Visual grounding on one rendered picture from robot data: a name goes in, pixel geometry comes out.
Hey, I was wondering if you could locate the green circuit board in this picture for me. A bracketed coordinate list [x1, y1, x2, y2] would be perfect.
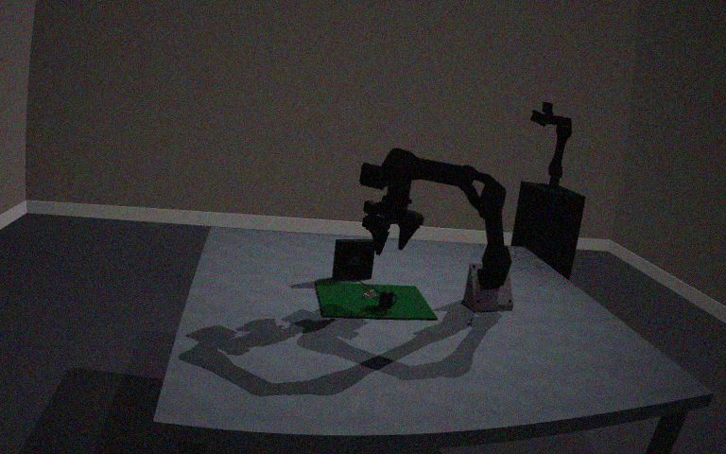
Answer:
[315, 281, 438, 321]

